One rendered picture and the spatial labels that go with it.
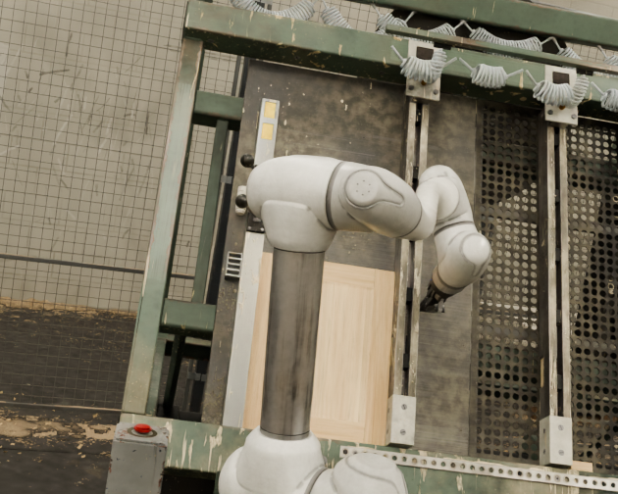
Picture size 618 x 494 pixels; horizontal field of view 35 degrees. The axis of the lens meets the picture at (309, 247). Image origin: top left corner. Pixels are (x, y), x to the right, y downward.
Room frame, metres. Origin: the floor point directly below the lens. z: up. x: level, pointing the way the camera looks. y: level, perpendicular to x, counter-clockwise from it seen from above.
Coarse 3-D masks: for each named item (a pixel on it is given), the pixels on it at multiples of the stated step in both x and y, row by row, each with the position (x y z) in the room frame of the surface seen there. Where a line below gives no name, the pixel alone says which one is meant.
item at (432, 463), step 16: (352, 448) 2.37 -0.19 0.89; (400, 464) 2.38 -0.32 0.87; (416, 464) 2.38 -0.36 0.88; (432, 464) 2.40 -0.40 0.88; (448, 464) 2.40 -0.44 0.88; (464, 464) 2.41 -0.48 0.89; (480, 464) 2.42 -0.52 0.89; (528, 480) 2.42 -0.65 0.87; (544, 480) 2.43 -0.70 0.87; (560, 480) 2.44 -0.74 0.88; (592, 480) 2.45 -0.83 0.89; (608, 480) 2.46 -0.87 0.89
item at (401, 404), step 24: (408, 48) 2.94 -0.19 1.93; (432, 48) 2.95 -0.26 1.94; (432, 72) 2.79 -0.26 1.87; (408, 96) 2.92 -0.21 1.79; (432, 96) 2.87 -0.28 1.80; (408, 120) 2.86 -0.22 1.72; (408, 144) 2.82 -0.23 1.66; (408, 168) 2.78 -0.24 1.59; (408, 240) 2.67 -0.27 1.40; (408, 264) 2.67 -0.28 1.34; (408, 288) 2.60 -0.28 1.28; (408, 312) 2.60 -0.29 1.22; (408, 336) 2.55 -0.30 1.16; (408, 360) 2.50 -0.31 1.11; (408, 384) 2.47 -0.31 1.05; (408, 408) 2.43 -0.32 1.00; (408, 432) 2.40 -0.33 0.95
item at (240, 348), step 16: (256, 144) 2.77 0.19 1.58; (272, 144) 2.77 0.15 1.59; (256, 160) 2.73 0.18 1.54; (256, 240) 2.61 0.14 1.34; (256, 256) 2.59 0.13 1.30; (240, 272) 2.56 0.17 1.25; (256, 272) 2.57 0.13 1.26; (240, 288) 2.54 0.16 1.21; (256, 288) 2.55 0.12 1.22; (240, 304) 2.52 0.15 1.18; (240, 320) 2.49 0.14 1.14; (240, 336) 2.47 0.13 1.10; (240, 352) 2.45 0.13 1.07; (240, 368) 2.43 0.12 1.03; (240, 384) 2.41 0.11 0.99; (224, 400) 2.42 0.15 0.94; (240, 400) 2.39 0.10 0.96; (224, 416) 2.36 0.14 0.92; (240, 416) 2.37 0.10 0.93
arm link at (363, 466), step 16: (336, 464) 1.83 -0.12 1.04; (352, 464) 1.80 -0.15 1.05; (368, 464) 1.80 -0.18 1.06; (384, 464) 1.81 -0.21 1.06; (320, 480) 1.82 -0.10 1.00; (336, 480) 1.79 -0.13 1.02; (352, 480) 1.77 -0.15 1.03; (368, 480) 1.76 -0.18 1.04; (384, 480) 1.77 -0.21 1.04; (400, 480) 1.80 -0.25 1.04
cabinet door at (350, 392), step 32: (352, 288) 2.63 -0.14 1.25; (384, 288) 2.64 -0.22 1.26; (256, 320) 2.53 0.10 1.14; (320, 320) 2.56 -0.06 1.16; (352, 320) 2.58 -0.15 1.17; (384, 320) 2.60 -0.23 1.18; (256, 352) 2.48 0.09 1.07; (320, 352) 2.52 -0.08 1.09; (352, 352) 2.54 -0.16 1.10; (384, 352) 2.55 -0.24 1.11; (256, 384) 2.44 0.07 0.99; (320, 384) 2.48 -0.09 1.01; (352, 384) 2.49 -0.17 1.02; (384, 384) 2.51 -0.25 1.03; (256, 416) 2.40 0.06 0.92; (320, 416) 2.43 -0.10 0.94; (352, 416) 2.45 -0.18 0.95; (384, 416) 2.47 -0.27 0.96
